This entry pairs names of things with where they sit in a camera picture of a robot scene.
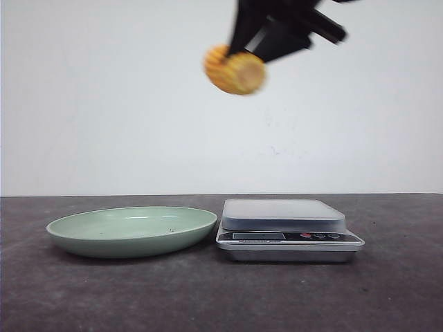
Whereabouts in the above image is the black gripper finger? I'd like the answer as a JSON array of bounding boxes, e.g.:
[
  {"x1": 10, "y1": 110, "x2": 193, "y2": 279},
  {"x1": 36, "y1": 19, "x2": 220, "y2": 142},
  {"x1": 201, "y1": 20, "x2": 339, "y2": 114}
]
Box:
[
  {"x1": 245, "y1": 26, "x2": 311, "y2": 63},
  {"x1": 226, "y1": 0, "x2": 270, "y2": 55}
]

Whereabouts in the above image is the silver kitchen scale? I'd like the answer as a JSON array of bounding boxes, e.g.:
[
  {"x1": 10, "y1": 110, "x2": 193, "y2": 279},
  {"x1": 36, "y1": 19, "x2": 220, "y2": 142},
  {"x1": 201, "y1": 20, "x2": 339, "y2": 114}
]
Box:
[{"x1": 216, "y1": 199, "x2": 365, "y2": 263}]

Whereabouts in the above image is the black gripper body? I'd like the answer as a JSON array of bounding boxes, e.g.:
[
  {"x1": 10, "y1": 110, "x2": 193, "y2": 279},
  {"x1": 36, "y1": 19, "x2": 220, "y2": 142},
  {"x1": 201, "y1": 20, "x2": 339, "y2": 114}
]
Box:
[{"x1": 238, "y1": 0, "x2": 348, "y2": 53}]

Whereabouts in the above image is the yellow corn cob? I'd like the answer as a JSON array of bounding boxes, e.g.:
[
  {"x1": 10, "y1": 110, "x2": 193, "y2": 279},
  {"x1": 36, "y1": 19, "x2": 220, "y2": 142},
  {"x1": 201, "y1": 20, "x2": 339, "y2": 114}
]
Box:
[{"x1": 203, "y1": 44, "x2": 266, "y2": 95}]

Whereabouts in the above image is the light green plate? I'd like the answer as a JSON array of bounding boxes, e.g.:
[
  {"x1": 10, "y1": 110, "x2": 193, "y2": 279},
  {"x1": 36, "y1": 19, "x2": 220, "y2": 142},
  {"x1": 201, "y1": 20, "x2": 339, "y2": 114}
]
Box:
[{"x1": 46, "y1": 206, "x2": 217, "y2": 259}]

